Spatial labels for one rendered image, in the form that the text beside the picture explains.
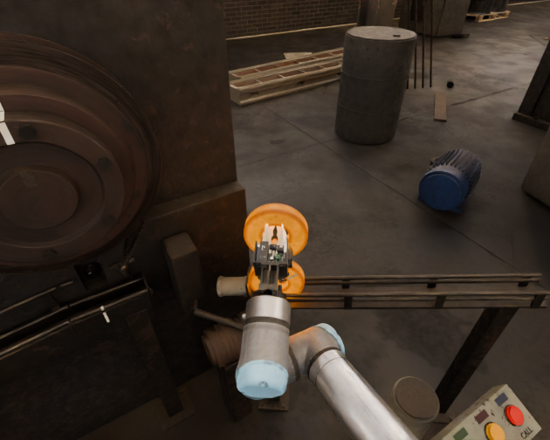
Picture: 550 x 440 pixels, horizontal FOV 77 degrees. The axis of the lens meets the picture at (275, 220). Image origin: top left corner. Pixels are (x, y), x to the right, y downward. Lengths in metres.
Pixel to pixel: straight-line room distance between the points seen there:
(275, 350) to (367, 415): 0.19
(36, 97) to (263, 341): 0.56
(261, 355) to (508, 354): 1.51
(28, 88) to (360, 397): 0.76
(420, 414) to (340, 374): 0.39
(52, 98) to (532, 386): 1.93
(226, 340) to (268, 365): 0.49
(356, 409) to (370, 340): 1.11
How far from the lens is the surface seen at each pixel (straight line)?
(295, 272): 0.97
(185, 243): 1.02
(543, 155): 3.03
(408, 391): 1.10
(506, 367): 1.95
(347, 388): 0.72
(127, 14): 0.89
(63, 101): 0.71
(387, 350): 1.78
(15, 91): 0.71
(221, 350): 1.12
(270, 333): 0.66
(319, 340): 0.80
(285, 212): 0.80
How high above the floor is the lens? 1.46
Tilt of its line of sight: 39 degrees down
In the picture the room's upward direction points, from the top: straight up
